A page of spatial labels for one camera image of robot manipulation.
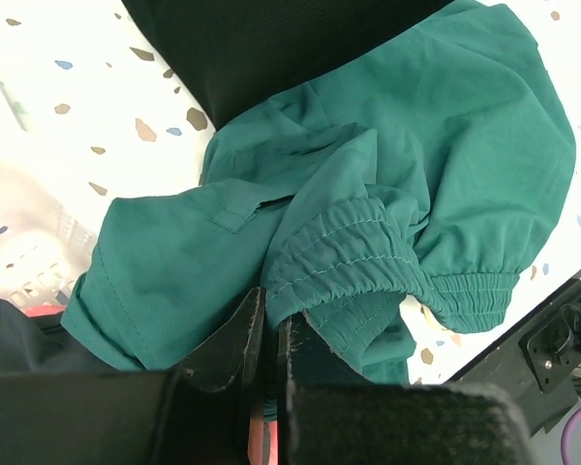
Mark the teal green shorts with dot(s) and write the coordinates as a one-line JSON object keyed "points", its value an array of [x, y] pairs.
{"points": [[434, 166]]}

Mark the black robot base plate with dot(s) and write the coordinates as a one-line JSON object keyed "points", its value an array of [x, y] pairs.
{"points": [[533, 360]]}

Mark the white laundry basket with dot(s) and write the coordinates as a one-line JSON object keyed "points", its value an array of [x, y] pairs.
{"points": [[44, 244]]}

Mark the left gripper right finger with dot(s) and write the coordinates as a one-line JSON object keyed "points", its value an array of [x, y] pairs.
{"points": [[329, 414]]}

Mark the black shorts on hanger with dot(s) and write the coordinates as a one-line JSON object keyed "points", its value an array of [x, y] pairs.
{"points": [[232, 55]]}

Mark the dark navy garment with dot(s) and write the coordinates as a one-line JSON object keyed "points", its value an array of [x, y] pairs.
{"points": [[41, 345]]}

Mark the pink garment in basket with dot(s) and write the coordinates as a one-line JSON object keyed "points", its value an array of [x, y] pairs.
{"points": [[43, 310]]}

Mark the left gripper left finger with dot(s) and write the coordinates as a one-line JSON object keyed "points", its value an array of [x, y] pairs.
{"points": [[206, 409]]}

